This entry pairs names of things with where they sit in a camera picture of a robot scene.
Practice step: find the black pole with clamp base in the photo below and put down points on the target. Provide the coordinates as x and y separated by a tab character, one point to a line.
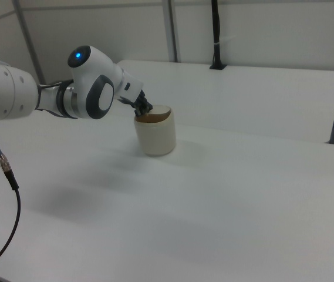
216	35

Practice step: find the grey metal partition post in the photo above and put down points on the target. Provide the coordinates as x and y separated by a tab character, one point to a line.
171	29

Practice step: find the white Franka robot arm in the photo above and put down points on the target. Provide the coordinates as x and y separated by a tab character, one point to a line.
8	94

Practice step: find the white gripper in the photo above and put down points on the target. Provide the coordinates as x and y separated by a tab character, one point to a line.
131	86

